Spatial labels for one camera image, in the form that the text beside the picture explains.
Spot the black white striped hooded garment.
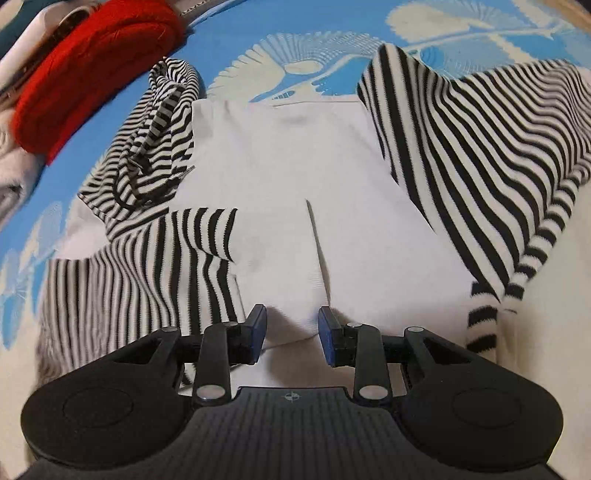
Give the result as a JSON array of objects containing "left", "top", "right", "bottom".
[{"left": 37, "top": 44, "right": 590, "bottom": 383}]

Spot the folded white towel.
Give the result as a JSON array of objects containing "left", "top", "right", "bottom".
[{"left": 0, "top": 109, "right": 44, "bottom": 228}]

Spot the blue white patterned bed cover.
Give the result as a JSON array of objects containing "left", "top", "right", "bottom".
[{"left": 1, "top": 1, "right": 590, "bottom": 478}]

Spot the red knitted garment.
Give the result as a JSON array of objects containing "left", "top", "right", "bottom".
[{"left": 11, "top": 1, "right": 186, "bottom": 165}]

